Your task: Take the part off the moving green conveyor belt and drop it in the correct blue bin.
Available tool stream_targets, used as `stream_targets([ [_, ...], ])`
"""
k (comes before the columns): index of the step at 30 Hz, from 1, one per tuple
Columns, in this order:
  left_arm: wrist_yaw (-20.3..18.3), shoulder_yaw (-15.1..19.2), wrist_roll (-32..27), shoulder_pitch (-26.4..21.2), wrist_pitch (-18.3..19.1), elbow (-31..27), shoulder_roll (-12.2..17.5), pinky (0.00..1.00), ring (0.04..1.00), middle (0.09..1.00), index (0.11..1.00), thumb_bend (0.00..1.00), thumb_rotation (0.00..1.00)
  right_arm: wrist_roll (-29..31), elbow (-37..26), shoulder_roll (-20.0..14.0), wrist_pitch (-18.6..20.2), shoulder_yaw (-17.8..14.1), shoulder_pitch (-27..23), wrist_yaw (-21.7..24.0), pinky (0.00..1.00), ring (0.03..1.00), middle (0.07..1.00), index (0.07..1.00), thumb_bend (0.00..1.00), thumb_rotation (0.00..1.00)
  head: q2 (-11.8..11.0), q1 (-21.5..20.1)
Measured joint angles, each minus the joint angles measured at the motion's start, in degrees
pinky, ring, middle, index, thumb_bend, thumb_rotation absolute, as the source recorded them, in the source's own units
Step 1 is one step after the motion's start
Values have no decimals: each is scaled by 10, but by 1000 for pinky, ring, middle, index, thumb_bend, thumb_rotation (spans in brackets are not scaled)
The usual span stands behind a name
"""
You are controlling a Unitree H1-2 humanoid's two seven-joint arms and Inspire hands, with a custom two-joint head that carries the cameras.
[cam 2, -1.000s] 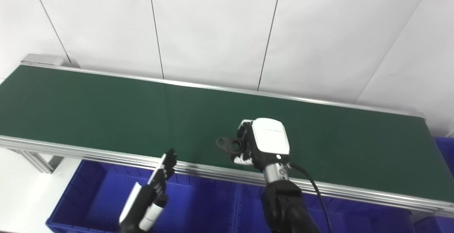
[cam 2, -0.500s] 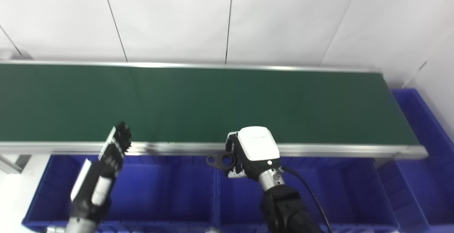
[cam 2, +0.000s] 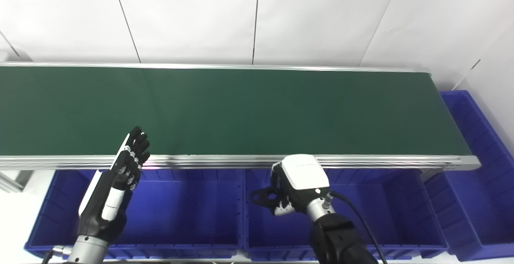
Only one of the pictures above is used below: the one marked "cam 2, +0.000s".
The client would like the black flanged machine part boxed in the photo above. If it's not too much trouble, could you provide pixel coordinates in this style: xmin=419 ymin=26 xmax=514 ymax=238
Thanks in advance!
xmin=251 ymin=186 xmax=282 ymax=209

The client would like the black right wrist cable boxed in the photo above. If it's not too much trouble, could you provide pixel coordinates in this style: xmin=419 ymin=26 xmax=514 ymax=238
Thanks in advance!
xmin=328 ymin=191 xmax=388 ymax=264

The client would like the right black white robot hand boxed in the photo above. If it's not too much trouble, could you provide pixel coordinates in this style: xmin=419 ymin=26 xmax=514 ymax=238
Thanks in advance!
xmin=270 ymin=154 xmax=332 ymax=217

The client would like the blue plastic bin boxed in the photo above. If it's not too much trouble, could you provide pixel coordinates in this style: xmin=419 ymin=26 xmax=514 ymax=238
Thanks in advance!
xmin=244 ymin=169 xmax=450 ymax=262
xmin=424 ymin=90 xmax=514 ymax=262
xmin=24 ymin=169 xmax=246 ymax=261

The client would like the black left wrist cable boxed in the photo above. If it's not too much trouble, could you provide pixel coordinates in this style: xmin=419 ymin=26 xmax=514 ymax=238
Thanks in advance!
xmin=42 ymin=246 xmax=75 ymax=264

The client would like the aluminum conveyor support leg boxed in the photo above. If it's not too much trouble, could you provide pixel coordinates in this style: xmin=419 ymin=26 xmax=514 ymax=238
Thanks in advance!
xmin=0 ymin=170 xmax=35 ymax=193

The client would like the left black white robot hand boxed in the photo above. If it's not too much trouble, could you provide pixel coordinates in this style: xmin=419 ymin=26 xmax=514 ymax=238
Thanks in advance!
xmin=76 ymin=126 xmax=151 ymax=242

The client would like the green conveyor belt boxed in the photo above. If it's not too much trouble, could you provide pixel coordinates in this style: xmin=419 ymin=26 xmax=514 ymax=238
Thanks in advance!
xmin=0 ymin=61 xmax=481 ymax=172

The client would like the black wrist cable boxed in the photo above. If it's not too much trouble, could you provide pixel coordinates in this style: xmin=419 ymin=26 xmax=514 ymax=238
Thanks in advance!
xmin=42 ymin=246 xmax=75 ymax=264
xmin=328 ymin=191 xmax=388 ymax=264

